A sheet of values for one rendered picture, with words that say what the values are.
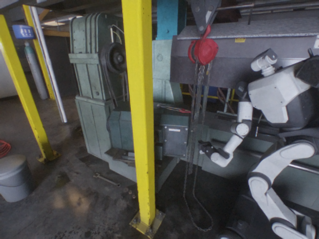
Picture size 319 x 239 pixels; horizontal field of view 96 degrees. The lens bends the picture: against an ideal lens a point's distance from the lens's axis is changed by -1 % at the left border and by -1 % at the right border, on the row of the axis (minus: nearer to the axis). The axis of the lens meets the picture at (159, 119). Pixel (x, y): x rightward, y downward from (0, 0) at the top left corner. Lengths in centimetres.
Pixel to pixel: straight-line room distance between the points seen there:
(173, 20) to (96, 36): 78
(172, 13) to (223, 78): 82
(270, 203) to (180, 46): 152
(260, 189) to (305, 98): 62
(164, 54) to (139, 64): 107
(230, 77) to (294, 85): 75
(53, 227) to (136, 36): 163
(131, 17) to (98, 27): 97
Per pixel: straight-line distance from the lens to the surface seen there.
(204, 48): 105
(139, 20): 76
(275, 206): 137
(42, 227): 184
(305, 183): 197
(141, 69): 76
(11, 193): 212
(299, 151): 107
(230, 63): 156
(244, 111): 114
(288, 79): 91
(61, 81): 588
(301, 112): 97
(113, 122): 144
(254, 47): 157
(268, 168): 119
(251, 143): 172
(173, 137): 133
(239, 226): 140
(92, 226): 165
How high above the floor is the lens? 135
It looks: 25 degrees down
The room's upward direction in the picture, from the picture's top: straight up
